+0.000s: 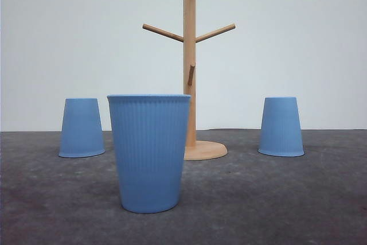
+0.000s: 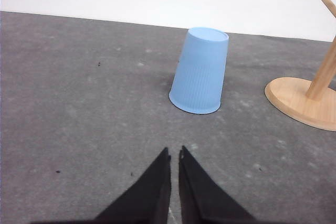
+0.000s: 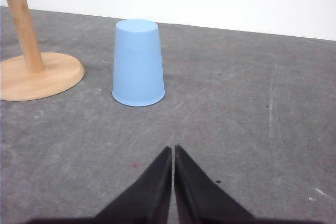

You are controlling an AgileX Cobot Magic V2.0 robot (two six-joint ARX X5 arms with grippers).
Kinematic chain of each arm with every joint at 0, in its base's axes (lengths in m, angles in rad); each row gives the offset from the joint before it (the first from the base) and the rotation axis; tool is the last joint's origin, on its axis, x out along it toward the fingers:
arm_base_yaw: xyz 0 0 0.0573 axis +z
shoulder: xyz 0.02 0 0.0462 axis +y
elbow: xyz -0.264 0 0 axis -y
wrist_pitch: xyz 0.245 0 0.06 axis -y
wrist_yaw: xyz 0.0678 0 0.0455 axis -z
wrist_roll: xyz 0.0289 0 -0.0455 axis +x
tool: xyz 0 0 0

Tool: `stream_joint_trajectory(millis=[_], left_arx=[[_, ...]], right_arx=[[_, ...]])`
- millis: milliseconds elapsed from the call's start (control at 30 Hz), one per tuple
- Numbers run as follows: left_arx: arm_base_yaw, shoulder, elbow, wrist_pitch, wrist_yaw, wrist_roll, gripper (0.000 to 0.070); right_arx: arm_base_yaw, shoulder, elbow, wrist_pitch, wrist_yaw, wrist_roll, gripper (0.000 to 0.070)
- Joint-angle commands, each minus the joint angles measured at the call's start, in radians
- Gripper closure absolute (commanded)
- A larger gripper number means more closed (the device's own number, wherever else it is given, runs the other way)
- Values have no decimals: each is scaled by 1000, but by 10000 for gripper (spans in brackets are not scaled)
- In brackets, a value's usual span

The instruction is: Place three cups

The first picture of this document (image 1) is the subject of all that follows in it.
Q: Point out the blue ribbed cup front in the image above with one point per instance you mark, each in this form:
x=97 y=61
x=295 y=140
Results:
x=150 y=133

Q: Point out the blue cup image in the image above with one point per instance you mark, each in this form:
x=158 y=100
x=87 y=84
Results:
x=82 y=134
x=280 y=128

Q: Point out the wooden mug tree stand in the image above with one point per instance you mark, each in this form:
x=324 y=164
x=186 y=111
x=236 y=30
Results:
x=195 y=150

